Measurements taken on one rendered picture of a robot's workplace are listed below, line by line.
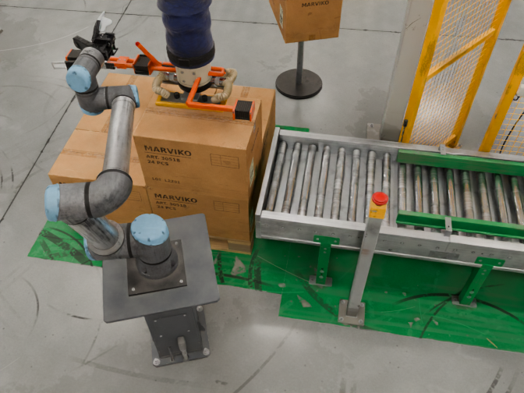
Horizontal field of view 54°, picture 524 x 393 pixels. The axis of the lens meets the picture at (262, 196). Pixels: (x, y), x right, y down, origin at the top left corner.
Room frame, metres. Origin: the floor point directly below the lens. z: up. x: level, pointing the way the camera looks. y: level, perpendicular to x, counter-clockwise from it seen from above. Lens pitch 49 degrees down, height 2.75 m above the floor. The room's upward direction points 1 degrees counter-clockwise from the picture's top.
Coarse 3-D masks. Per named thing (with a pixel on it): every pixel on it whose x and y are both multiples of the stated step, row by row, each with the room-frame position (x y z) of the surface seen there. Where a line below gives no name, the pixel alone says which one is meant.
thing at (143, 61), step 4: (136, 56) 2.18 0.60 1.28; (140, 56) 2.20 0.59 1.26; (144, 56) 2.20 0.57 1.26; (136, 60) 2.16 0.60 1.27; (140, 60) 2.16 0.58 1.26; (144, 60) 2.16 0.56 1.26; (148, 60) 2.16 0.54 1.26; (136, 64) 2.13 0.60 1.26; (140, 64) 2.13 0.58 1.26; (144, 64) 2.13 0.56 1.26; (148, 64) 2.11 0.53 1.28; (152, 64) 2.15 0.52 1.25; (136, 68) 2.11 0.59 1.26; (140, 68) 2.11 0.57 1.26; (144, 68) 2.10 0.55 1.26; (148, 68) 2.11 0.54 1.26; (136, 72) 2.11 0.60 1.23; (140, 72) 2.11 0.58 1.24; (144, 72) 2.10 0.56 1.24; (148, 72) 2.11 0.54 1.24; (152, 72) 2.13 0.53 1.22
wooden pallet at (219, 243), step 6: (252, 234) 1.93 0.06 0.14; (210, 240) 1.97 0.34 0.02; (216, 240) 1.97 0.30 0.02; (222, 240) 1.97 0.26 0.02; (228, 240) 1.89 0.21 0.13; (234, 240) 1.89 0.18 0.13; (240, 240) 1.88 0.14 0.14; (252, 240) 1.92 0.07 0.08; (216, 246) 1.92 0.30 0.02; (222, 246) 1.92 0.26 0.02; (228, 246) 1.89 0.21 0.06; (234, 246) 1.89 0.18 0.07; (240, 246) 1.88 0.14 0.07; (246, 246) 1.87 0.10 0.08; (252, 246) 1.92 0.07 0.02; (234, 252) 1.89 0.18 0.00; (240, 252) 1.88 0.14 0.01; (246, 252) 1.87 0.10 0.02
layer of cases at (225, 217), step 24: (144, 96) 2.80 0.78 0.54; (240, 96) 2.78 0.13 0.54; (264, 96) 2.78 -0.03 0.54; (96, 120) 2.56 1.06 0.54; (264, 120) 2.53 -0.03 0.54; (72, 144) 2.34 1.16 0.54; (96, 144) 2.33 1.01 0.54; (264, 144) 2.41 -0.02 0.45; (72, 168) 2.13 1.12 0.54; (96, 168) 2.13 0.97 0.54; (264, 168) 2.40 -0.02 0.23; (144, 192) 1.98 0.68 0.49; (168, 192) 1.96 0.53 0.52; (120, 216) 2.02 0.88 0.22; (168, 216) 1.96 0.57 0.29; (216, 216) 1.91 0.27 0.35; (240, 216) 1.88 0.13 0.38
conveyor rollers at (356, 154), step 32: (352, 160) 2.17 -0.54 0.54; (384, 160) 2.16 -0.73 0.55; (288, 192) 1.91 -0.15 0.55; (320, 192) 1.91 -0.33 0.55; (352, 192) 1.91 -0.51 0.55; (384, 192) 1.90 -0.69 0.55; (416, 192) 1.90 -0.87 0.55; (448, 192) 1.90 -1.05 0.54; (480, 192) 1.90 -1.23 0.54; (512, 192) 1.90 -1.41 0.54; (384, 224) 1.68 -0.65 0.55
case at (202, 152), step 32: (160, 128) 2.03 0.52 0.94; (192, 128) 2.02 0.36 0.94; (224, 128) 2.02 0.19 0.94; (256, 128) 2.09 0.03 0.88; (160, 160) 1.95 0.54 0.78; (192, 160) 1.92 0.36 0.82; (224, 160) 1.88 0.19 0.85; (256, 160) 2.07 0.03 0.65; (192, 192) 1.92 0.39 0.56; (224, 192) 1.88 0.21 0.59
